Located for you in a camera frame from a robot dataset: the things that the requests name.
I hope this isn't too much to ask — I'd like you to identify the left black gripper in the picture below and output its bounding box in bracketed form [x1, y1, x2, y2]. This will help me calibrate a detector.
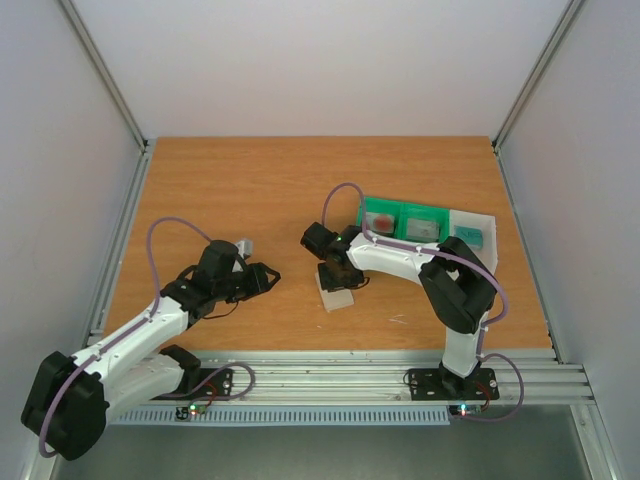
[215, 263, 281, 303]

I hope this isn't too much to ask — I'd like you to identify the translucent grey card holder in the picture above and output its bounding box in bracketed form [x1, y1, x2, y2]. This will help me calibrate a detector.
[315, 273, 355, 312]

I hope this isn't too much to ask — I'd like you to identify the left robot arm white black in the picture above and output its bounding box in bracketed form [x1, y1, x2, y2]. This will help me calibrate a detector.
[21, 240, 281, 460]

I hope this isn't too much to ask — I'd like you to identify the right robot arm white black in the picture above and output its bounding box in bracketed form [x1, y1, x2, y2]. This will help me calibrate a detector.
[301, 222, 504, 399]

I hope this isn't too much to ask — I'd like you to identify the card with red circles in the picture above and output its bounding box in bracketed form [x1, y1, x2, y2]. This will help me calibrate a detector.
[366, 212, 396, 236]

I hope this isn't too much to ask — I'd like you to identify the grey patterned card in bin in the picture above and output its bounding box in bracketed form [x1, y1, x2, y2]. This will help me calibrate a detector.
[405, 217, 440, 243]

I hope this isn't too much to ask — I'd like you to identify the teal VIP card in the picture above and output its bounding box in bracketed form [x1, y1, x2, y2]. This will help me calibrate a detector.
[454, 225, 484, 250]

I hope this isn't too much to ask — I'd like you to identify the green left bin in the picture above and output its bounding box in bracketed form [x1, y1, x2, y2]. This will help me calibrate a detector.
[365, 196, 403, 239]

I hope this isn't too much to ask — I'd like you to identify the green bin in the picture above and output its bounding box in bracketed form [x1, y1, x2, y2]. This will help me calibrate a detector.
[365, 196, 403, 239]
[397, 203, 450, 243]

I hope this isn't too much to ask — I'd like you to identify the green middle bin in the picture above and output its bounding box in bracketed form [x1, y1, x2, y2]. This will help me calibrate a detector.
[397, 203, 450, 243]

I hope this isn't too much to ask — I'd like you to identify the white right bin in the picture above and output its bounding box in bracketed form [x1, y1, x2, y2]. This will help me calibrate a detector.
[449, 209, 498, 274]

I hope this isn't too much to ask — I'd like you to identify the left small circuit board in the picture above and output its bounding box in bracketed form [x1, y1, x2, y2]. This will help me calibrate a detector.
[174, 404, 208, 421]

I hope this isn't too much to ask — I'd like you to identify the small circuit board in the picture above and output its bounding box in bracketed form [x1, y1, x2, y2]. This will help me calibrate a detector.
[174, 404, 208, 421]
[449, 403, 488, 418]

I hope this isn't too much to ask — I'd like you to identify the right small circuit board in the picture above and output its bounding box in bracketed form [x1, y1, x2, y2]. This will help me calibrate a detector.
[449, 403, 488, 418]

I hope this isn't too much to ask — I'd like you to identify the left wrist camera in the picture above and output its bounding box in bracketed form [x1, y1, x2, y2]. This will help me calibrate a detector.
[235, 238, 254, 259]

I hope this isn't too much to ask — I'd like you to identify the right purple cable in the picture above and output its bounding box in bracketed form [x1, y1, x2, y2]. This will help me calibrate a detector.
[321, 182, 525, 424]

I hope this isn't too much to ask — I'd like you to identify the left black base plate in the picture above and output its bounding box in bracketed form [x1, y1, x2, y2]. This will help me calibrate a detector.
[157, 367, 233, 400]

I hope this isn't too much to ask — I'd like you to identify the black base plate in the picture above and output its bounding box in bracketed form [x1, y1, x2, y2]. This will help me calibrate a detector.
[403, 367, 500, 401]
[157, 367, 233, 400]

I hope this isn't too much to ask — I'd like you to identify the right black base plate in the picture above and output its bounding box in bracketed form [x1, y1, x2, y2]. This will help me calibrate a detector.
[403, 367, 500, 401]

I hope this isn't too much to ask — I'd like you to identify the grey slotted cable duct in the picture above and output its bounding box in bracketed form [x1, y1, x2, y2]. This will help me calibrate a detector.
[114, 405, 450, 428]

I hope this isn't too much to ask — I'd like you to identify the aluminium front rail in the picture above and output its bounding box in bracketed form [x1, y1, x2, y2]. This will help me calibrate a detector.
[195, 349, 595, 406]

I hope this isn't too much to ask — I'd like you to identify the left aluminium frame post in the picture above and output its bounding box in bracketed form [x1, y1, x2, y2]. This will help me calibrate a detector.
[56, 0, 148, 152]

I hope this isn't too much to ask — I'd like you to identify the aluminium frame post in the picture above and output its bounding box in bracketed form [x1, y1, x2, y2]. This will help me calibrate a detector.
[56, 0, 148, 152]
[491, 0, 586, 155]

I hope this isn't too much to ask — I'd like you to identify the right aluminium frame post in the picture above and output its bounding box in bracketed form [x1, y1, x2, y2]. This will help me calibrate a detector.
[491, 0, 586, 155]

